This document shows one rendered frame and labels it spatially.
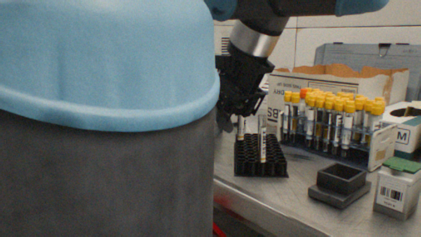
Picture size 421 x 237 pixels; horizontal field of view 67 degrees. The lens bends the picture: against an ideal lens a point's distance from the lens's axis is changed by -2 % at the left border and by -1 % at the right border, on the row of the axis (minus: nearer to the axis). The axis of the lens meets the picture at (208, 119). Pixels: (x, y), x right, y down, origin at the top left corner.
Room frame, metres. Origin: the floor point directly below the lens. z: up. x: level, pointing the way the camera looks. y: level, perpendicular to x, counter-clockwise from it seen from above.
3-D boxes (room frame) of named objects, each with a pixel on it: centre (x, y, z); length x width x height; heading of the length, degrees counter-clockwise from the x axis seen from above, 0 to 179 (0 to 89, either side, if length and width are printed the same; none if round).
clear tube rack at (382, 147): (0.62, -0.25, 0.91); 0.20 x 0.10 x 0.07; 40
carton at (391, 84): (0.83, -0.34, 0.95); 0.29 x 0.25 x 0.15; 130
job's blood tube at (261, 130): (0.51, -0.09, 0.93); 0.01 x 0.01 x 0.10; 85
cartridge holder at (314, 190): (0.44, -0.20, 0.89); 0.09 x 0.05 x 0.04; 130
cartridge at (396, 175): (0.39, -0.25, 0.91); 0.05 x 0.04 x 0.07; 130
